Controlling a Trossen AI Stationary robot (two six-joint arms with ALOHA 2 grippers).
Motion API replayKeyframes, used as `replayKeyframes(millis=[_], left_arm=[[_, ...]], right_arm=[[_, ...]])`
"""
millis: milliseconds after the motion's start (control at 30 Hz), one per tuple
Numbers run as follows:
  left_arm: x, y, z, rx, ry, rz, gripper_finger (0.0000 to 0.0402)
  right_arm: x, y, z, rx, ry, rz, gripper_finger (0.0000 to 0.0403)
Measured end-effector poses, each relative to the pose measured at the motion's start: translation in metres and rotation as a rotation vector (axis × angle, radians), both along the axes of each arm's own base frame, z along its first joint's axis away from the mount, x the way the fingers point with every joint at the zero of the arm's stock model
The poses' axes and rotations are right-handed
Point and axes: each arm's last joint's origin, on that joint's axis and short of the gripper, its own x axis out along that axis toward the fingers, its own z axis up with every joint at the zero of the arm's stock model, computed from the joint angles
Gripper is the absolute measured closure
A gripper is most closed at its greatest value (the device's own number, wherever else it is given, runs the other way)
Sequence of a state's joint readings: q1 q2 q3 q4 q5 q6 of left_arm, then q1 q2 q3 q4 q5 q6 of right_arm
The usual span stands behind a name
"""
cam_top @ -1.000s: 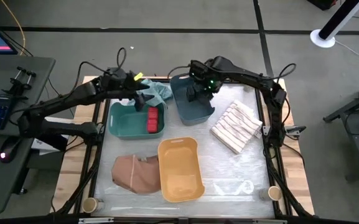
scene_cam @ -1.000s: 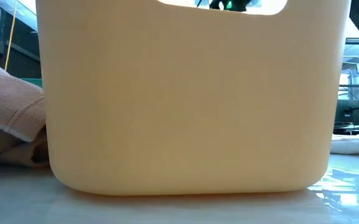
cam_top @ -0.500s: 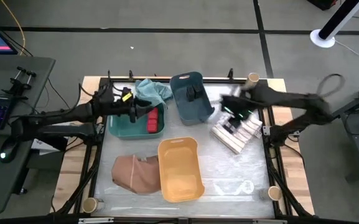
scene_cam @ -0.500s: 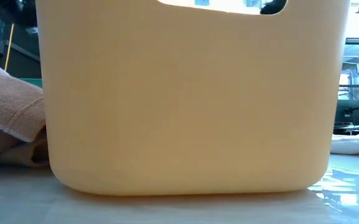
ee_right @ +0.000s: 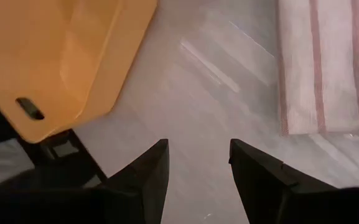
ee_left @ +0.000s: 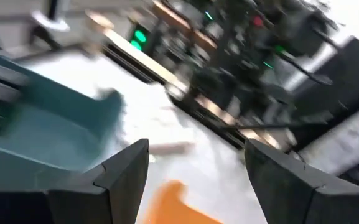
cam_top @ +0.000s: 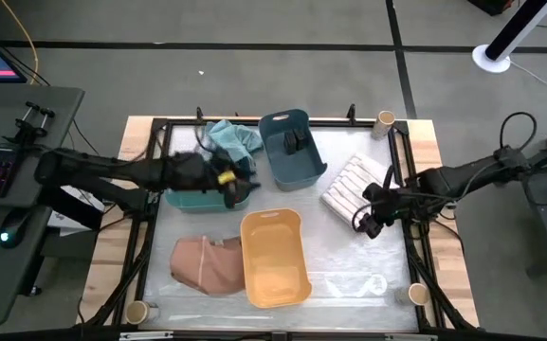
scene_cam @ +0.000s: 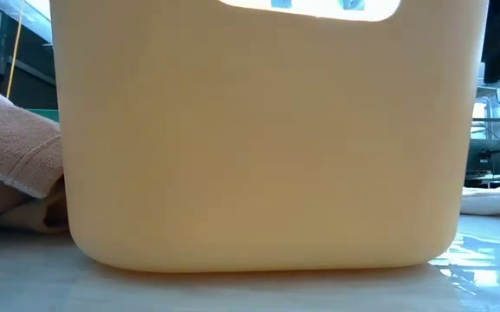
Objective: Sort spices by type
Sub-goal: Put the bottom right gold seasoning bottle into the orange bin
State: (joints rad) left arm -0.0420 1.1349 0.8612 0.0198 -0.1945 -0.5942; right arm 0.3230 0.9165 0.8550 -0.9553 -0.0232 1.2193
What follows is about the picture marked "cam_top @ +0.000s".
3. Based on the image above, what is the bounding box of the white floor stand pole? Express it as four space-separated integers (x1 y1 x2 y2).
471 0 547 75

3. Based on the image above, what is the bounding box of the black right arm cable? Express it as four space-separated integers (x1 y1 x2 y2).
499 111 538 153

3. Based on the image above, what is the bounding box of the yellow cable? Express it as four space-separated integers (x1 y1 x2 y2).
0 0 41 86

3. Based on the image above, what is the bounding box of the tan lid spice jar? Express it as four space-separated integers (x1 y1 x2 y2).
394 282 430 308
371 109 397 141
124 299 160 326

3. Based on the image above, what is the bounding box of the yellow plastic bin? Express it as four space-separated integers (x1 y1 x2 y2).
240 207 313 310

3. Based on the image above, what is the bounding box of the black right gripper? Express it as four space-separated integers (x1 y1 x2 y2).
358 182 400 240

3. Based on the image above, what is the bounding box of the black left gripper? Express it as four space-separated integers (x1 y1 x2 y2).
191 155 261 209

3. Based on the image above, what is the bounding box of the black spice jar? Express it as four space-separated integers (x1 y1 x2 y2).
283 131 299 156
293 126 310 149

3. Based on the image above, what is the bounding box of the blue-grey plastic bin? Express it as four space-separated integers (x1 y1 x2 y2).
257 108 329 193

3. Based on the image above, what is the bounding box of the white paper box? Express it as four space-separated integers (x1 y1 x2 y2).
46 177 107 237

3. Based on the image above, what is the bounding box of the pink-brown cloth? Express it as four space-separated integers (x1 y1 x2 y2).
169 235 246 297

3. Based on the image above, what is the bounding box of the light teal cloth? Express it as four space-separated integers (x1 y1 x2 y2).
196 118 264 165

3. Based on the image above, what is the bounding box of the white floor cable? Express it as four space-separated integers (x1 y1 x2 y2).
509 60 547 98

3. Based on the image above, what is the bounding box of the white striped towel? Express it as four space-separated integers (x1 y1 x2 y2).
319 151 402 231

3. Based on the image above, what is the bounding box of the teal plastic bin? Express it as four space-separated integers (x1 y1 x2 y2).
163 155 255 214

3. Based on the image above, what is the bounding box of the black aluminium table frame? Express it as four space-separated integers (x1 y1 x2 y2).
81 116 481 341

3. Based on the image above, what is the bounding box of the black clamp stand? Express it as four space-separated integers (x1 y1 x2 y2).
5 100 57 153

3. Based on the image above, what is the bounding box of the black computer mouse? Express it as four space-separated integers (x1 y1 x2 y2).
0 207 33 250

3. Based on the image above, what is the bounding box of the silver bracket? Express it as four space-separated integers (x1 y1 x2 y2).
384 332 440 341
119 330 174 341

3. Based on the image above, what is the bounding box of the black floor box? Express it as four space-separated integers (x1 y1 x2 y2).
466 0 516 16

